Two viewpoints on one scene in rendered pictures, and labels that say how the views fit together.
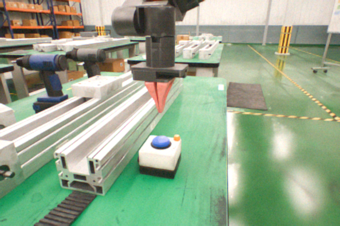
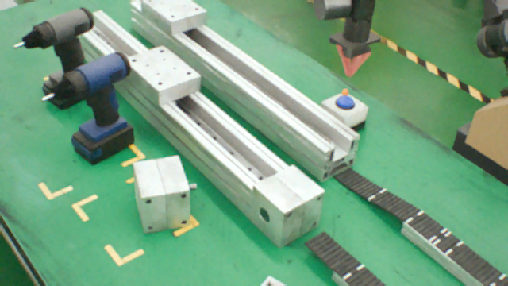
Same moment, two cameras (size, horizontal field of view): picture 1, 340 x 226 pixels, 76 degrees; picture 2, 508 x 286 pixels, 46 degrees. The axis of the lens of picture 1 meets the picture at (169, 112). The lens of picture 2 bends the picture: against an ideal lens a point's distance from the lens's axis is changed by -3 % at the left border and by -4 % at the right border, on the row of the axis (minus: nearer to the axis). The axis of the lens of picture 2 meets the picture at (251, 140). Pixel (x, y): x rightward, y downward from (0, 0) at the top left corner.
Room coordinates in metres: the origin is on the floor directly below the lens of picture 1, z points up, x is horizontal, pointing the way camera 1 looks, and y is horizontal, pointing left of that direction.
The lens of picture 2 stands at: (-0.07, 1.10, 1.65)
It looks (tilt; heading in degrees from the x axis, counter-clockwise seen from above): 39 degrees down; 305
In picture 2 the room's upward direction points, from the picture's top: 4 degrees clockwise
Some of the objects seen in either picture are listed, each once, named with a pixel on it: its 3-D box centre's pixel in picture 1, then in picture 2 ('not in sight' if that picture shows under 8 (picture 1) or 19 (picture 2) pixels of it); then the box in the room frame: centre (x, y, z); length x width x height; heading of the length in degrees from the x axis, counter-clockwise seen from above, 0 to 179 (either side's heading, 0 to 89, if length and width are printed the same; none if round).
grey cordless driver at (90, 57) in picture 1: (84, 72); (56, 62); (1.00, 0.39, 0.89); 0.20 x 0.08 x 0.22; 85
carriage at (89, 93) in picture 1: (99, 89); (161, 79); (0.78, 0.26, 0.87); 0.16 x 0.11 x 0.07; 166
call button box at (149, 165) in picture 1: (157, 154); (340, 115); (0.43, 0.03, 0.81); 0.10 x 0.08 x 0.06; 76
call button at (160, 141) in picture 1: (161, 142); (344, 102); (0.43, 0.02, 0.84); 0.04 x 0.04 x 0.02
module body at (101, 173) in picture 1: (148, 106); (227, 72); (0.74, 0.08, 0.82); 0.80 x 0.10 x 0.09; 166
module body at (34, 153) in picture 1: (100, 102); (162, 96); (0.78, 0.26, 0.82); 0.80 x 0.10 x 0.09; 166
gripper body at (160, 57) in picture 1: (160, 55); (356, 28); (0.44, 0.02, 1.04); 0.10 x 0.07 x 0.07; 75
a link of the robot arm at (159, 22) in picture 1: (157, 22); (359, 3); (0.44, 0.02, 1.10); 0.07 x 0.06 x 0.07; 57
